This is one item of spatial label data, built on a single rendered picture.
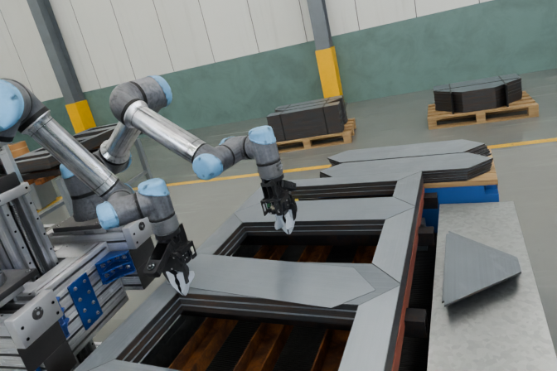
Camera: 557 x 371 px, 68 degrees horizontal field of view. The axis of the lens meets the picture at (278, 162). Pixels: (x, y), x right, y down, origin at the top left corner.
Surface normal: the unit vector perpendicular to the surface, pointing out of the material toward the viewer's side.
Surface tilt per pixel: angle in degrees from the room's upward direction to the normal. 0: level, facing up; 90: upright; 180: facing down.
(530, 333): 0
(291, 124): 90
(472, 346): 0
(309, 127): 90
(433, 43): 90
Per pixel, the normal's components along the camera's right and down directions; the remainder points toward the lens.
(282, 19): -0.28, 0.34
